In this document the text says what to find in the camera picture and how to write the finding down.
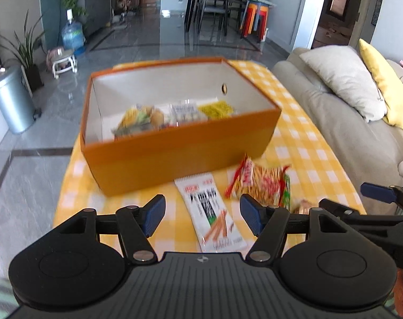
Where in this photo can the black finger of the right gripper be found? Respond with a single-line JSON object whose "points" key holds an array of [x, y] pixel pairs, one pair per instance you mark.
{"points": [[391, 194], [352, 217]]}

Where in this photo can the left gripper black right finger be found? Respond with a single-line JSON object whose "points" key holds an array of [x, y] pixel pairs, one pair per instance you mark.
{"points": [[269, 225]]}

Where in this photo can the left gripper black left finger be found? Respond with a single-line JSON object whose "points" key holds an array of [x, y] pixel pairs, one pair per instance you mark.
{"points": [[135, 225]]}

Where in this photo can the white spicy gluten strip packet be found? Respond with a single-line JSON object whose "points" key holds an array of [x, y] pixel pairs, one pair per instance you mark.
{"points": [[213, 224]]}

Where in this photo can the yellow green snack packet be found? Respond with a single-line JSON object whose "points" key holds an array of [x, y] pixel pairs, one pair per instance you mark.
{"points": [[139, 119]]}

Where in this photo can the clear white ball candy pack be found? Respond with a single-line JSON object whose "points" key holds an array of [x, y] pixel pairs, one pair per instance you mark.
{"points": [[180, 114]]}

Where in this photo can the yellow instant noodle packet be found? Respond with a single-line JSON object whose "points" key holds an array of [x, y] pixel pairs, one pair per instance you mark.
{"points": [[217, 110]]}

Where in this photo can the person right hand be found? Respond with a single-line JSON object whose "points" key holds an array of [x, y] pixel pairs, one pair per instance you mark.
{"points": [[398, 293]]}

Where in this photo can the green red candy packet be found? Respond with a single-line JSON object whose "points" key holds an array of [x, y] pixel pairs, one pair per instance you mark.
{"points": [[285, 200]]}

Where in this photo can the red Mimi shrimp stick bag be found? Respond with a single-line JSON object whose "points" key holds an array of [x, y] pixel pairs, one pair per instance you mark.
{"points": [[264, 184]]}

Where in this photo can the grey sofa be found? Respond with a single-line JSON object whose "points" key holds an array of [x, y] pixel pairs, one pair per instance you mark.
{"points": [[368, 152]]}

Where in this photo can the yellow checkered tablecloth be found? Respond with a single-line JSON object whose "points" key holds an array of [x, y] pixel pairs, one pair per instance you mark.
{"points": [[314, 171]]}

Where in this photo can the yellow cushion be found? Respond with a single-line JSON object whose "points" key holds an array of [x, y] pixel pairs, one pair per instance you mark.
{"points": [[387, 81]]}

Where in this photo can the orange storage box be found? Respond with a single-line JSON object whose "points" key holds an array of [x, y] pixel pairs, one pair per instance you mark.
{"points": [[125, 164]]}

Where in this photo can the white cushion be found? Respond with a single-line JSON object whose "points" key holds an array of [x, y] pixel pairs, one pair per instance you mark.
{"points": [[343, 71]]}

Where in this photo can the green striped rug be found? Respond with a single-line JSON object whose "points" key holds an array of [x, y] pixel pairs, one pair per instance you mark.
{"points": [[8, 303]]}

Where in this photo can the silver trash bin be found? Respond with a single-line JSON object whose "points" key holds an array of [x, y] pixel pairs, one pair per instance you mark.
{"points": [[16, 102]]}

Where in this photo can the small white stool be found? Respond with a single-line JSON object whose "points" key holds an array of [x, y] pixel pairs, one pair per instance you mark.
{"points": [[60, 61]]}

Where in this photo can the blue water jug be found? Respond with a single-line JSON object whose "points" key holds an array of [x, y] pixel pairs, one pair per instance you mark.
{"points": [[72, 35]]}

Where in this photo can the potted green plant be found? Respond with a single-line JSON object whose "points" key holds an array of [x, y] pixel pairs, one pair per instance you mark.
{"points": [[23, 51]]}

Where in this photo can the stacked colourful plastic stools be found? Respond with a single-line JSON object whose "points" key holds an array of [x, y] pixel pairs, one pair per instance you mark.
{"points": [[255, 19]]}

